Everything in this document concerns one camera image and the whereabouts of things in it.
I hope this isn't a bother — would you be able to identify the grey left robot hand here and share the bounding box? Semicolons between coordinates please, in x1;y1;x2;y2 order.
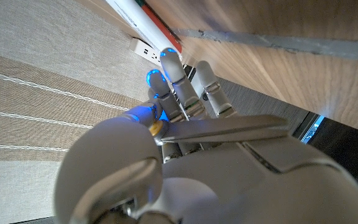
53;48;358;224

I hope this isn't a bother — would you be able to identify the white toothpaste tube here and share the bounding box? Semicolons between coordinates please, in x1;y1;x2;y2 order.
106;0;183;62

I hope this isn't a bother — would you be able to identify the grey tape strip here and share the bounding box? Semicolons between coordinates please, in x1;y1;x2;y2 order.
172;28;358;62

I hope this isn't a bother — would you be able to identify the white power strip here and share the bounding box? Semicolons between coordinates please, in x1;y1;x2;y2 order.
128;37;164;67

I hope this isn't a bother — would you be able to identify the beige striped curtain backdrop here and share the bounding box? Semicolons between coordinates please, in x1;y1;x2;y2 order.
0;0;164;224

